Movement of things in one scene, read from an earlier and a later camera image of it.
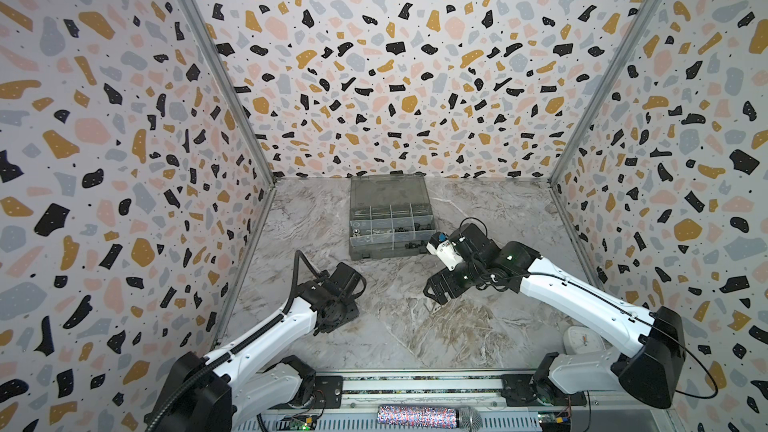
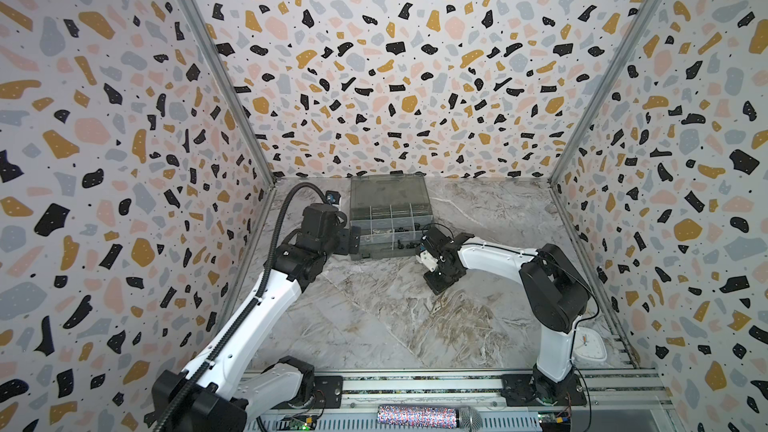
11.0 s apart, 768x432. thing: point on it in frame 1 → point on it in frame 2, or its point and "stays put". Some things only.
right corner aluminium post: x=639 y=35 stays put
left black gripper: x=353 y=310 → x=345 y=246
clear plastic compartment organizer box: x=390 y=214 stays put
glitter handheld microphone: x=428 y=417 stays put
